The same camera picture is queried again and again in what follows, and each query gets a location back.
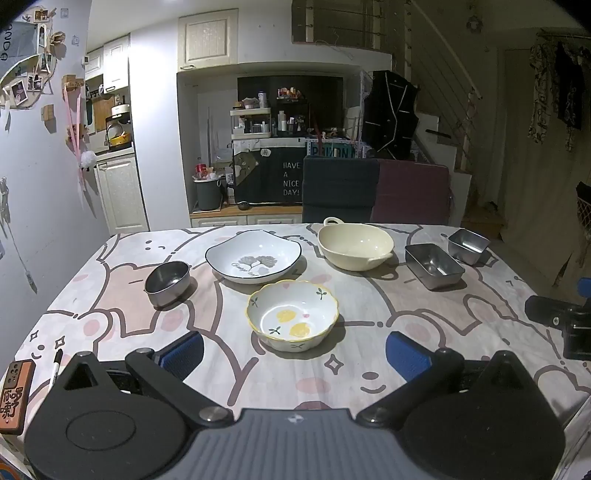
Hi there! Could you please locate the black lettered curtain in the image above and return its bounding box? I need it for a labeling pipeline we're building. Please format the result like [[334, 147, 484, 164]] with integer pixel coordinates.
[[232, 140, 306, 206]]

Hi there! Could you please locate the cream bowl with handles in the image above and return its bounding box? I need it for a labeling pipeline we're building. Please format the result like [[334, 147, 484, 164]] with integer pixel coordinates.
[[317, 217, 394, 271]]

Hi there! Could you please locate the patterned hanging garment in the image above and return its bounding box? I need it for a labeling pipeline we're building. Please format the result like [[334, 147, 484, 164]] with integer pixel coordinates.
[[529, 39, 561, 146]]

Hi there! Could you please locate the bear print tablecloth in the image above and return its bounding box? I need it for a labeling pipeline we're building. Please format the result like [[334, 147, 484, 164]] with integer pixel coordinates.
[[0, 223, 591, 467]]

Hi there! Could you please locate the small rectangular steel container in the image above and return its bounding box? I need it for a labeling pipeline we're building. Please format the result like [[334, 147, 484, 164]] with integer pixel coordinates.
[[448, 228, 491, 266]]

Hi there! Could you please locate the white kitchen base cabinet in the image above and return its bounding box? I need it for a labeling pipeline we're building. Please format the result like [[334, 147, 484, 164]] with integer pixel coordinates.
[[95, 154, 149, 234]]

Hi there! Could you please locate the low wooden cabinet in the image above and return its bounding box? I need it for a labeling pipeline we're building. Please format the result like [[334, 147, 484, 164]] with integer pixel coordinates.
[[189, 205, 304, 229]]

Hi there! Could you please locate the wooden carved sign block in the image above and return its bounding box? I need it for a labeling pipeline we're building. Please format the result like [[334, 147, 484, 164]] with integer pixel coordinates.
[[0, 359, 37, 435]]

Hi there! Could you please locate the white storage rack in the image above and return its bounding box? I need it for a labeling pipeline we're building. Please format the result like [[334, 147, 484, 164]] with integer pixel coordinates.
[[230, 107, 272, 140]]

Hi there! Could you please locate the yellow rimmed floral bowl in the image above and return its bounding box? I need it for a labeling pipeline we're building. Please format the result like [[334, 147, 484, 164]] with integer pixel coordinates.
[[247, 280, 340, 353]]

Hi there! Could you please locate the black jacket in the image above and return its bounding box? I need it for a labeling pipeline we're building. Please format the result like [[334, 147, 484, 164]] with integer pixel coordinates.
[[361, 70, 420, 161]]

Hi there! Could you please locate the grey trash bin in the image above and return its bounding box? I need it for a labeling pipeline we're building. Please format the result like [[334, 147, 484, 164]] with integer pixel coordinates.
[[194, 178, 225, 212]]

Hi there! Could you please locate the staircase railing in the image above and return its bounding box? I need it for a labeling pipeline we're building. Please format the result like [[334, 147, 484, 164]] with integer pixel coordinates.
[[402, 0, 485, 171]]

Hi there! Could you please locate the maroon chair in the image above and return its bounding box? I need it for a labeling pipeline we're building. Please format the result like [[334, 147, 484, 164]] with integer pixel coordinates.
[[372, 159, 451, 227]]

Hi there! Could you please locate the pink ribbon with white pompom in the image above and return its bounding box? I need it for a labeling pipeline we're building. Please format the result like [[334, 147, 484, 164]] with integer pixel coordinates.
[[65, 90, 99, 172]]

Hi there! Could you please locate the blue printed sign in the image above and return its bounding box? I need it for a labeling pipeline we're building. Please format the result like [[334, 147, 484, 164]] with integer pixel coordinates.
[[310, 143, 357, 160]]

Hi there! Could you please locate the round steel bowl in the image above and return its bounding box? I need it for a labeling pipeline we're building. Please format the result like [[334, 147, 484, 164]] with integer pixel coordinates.
[[144, 261, 192, 309]]

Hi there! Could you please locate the wall photo collage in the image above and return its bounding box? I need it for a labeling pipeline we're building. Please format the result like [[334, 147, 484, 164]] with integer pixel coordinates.
[[0, 8, 68, 112]]

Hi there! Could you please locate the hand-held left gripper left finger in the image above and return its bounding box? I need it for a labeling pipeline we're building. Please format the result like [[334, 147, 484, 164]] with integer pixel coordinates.
[[46, 332, 235, 429]]

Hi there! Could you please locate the white leaf print plate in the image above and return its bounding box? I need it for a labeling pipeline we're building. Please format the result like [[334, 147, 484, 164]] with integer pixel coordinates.
[[205, 229, 302, 284]]

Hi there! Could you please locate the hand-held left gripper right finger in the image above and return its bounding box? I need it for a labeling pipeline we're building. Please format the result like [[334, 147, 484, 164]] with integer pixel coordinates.
[[355, 331, 539, 428]]

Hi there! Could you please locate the black hanging garment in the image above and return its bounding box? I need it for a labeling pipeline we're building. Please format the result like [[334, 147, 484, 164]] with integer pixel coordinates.
[[556, 41, 588, 152]]

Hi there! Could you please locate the large rectangular steel container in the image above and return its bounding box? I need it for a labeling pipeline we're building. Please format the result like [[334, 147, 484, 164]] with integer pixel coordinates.
[[405, 244, 465, 291]]

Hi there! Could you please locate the cream upper cabinet door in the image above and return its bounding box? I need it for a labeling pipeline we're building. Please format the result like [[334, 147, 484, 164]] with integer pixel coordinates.
[[178, 8, 240, 72]]

